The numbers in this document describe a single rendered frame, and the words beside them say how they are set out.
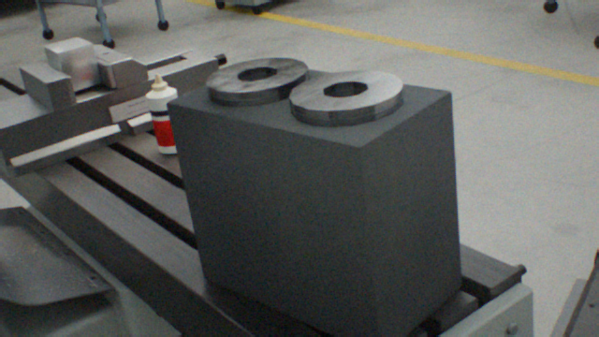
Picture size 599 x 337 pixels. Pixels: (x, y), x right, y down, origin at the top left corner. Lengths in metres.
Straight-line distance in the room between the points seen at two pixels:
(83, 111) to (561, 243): 1.71
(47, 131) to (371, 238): 0.65
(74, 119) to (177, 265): 0.39
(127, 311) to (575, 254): 1.72
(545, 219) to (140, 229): 1.90
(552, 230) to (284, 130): 2.03
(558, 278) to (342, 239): 1.78
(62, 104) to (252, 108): 0.53
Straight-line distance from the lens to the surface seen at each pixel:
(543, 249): 2.48
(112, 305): 0.98
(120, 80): 1.15
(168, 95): 1.04
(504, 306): 0.71
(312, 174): 0.58
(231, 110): 0.64
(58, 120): 1.13
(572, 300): 1.58
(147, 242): 0.86
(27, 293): 0.94
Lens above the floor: 1.31
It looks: 25 degrees down
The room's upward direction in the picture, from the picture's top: 8 degrees counter-clockwise
